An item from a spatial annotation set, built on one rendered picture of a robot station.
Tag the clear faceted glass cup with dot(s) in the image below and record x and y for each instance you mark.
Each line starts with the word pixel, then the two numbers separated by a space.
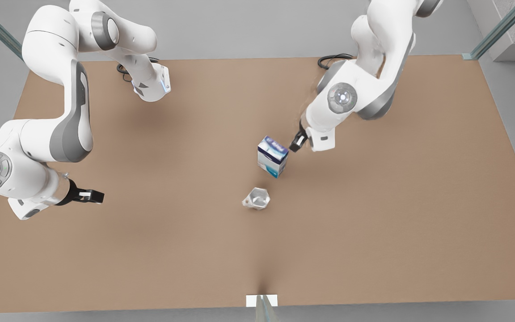
pixel 256 199

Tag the blue and white carton box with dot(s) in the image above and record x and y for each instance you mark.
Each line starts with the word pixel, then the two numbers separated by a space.
pixel 272 156

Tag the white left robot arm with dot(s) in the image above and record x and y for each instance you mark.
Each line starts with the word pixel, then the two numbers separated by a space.
pixel 365 80

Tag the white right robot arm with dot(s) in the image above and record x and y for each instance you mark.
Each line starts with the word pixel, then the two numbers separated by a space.
pixel 72 112

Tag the silver frame post with foot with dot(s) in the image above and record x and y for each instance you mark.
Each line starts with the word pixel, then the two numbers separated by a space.
pixel 263 306

